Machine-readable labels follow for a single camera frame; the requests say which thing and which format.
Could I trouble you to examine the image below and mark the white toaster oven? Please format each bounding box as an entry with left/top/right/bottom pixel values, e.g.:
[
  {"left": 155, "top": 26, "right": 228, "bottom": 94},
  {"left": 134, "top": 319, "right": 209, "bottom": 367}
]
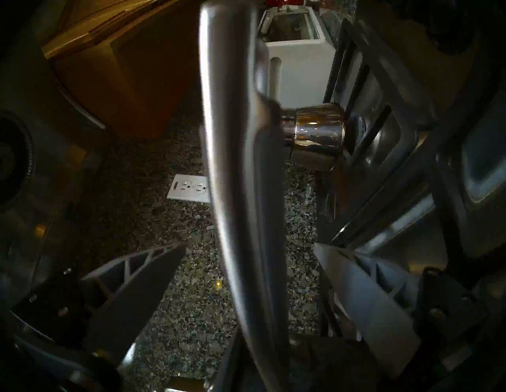
[{"left": 259, "top": 6, "right": 336, "bottom": 109}]

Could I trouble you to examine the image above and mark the speckled grey saucepan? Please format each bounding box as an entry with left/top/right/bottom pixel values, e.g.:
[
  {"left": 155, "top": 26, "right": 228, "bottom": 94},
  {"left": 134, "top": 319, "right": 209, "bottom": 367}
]
[{"left": 198, "top": 0, "right": 295, "bottom": 392}]

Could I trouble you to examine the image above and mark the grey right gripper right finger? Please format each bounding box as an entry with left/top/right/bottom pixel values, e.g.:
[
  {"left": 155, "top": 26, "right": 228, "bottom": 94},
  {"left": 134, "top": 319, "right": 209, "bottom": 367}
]
[{"left": 313, "top": 242, "right": 489, "bottom": 381}]

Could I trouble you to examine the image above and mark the white wall power outlet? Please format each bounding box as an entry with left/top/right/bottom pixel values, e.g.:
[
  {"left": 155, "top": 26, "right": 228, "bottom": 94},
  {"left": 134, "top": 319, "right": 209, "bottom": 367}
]
[{"left": 167, "top": 174, "right": 212, "bottom": 204}]

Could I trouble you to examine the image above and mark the wooden upper cabinet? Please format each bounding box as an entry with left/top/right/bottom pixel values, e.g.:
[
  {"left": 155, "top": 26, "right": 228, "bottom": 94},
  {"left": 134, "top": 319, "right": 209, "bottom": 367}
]
[{"left": 42, "top": 0, "right": 202, "bottom": 139}]

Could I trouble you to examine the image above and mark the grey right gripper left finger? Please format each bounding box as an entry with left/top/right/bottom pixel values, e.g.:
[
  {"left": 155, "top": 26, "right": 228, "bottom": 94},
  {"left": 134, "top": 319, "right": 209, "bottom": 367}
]
[{"left": 14, "top": 243, "right": 187, "bottom": 368}]

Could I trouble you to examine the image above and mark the steel range hood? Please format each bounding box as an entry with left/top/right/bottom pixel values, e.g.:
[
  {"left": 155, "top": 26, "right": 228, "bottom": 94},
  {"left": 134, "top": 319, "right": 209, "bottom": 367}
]
[{"left": 0, "top": 40, "right": 107, "bottom": 301}]

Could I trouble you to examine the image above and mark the stainless steel gas cooktop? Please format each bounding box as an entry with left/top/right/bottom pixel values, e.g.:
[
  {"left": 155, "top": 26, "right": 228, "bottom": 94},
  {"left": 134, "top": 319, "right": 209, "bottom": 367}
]
[{"left": 316, "top": 16, "right": 506, "bottom": 392}]

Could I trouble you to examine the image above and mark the glass and chrome coffee maker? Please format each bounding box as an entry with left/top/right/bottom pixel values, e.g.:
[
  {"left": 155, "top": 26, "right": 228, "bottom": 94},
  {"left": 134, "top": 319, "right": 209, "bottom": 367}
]
[{"left": 277, "top": 103, "right": 356, "bottom": 158}]

